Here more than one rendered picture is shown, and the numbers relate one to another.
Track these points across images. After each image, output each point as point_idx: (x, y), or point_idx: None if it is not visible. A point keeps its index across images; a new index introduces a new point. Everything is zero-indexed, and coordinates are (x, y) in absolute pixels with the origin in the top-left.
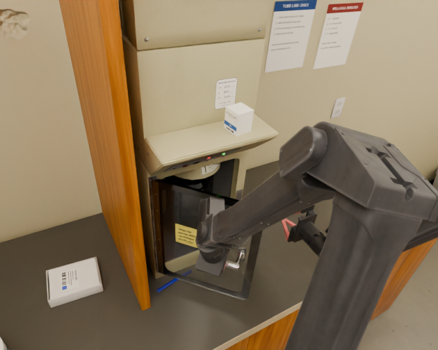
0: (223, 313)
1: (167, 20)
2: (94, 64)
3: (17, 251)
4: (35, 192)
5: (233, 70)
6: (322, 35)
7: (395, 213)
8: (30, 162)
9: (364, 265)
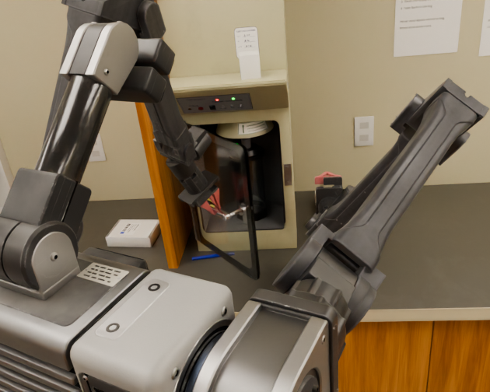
0: (236, 292)
1: None
2: None
3: (114, 208)
4: (140, 159)
5: (250, 19)
6: (487, 8)
7: (78, 8)
8: (138, 127)
9: (68, 43)
